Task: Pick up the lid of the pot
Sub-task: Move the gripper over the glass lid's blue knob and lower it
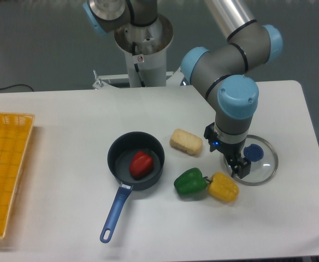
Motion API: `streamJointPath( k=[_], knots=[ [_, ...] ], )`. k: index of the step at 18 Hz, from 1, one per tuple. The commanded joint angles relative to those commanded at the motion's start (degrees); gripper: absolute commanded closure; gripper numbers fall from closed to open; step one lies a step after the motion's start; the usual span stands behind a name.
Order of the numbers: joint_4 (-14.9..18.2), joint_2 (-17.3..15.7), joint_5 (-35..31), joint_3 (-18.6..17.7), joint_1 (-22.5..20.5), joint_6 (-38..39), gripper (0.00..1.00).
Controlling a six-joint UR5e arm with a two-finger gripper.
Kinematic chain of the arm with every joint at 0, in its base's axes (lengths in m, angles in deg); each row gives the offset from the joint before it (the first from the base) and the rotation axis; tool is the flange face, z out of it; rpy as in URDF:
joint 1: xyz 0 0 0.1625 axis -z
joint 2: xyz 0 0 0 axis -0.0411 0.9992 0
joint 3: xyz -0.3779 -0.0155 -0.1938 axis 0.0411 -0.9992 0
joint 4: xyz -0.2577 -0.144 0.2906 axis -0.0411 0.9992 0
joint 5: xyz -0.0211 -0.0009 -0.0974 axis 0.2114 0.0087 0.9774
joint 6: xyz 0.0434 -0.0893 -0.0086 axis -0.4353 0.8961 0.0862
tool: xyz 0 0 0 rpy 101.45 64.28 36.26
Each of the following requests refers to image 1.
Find yellow bell pepper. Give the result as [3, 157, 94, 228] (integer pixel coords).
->
[208, 172, 239, 203]

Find black cable on floor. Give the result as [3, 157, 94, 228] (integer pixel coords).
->
[0, 84, 35, 92]

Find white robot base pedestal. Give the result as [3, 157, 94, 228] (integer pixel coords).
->
[93, 14, 188, 90]

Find glass pot lid blue knob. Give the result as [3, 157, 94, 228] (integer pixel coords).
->
[221, 134, 279, 187]

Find red bell pepper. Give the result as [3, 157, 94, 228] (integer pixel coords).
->
[129, 151, 154, 180]

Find yellow woven basket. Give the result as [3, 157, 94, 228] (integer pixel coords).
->
[0, 112, 35, 239]

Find dark pot blue handle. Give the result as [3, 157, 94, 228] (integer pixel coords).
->
[100, 132, 165, 243]

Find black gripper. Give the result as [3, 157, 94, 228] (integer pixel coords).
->
[204, 123, 251, 178]

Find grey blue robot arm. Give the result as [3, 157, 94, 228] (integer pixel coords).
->
[83, 1, 283, 178]

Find green bell pepper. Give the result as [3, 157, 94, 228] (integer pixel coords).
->
[174, 168, 207, 196]

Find beige bread loaf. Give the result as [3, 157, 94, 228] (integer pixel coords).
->
[169, 128, 203, 156]

